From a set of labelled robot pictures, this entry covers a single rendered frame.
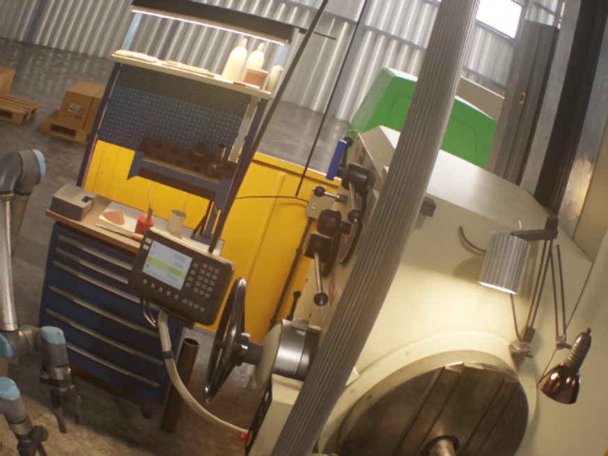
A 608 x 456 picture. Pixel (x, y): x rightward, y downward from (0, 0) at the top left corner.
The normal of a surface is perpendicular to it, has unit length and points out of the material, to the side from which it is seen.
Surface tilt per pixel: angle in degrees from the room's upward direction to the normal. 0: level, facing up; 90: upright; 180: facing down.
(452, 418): 90
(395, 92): 84
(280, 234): 90
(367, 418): 90
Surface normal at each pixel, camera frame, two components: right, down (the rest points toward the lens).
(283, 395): 0.32, -0.90
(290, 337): 0.29, -0.65
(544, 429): 0.02, 0.31
